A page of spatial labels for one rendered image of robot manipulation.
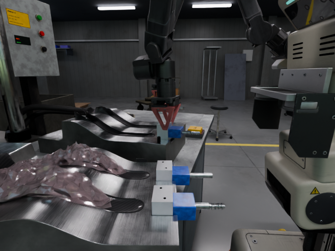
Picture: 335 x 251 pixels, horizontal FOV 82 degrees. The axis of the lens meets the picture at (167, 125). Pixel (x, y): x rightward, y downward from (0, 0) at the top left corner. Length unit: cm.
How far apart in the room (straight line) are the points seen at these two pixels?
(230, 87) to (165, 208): 815
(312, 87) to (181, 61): 826
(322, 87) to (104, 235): 55
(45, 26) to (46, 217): 120
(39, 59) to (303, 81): 125
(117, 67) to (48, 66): 791
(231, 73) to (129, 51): 441
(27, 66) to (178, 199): 111
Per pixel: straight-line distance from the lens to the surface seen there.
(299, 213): 71
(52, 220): 34
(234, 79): 853
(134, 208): 39
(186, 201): 37
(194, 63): 878
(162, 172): 44
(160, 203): 35
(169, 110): 55
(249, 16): 84
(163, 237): 33
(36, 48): 134
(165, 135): 59
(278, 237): 127
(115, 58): 925
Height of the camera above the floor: 109
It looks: 15 degrees down
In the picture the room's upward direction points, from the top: straight up
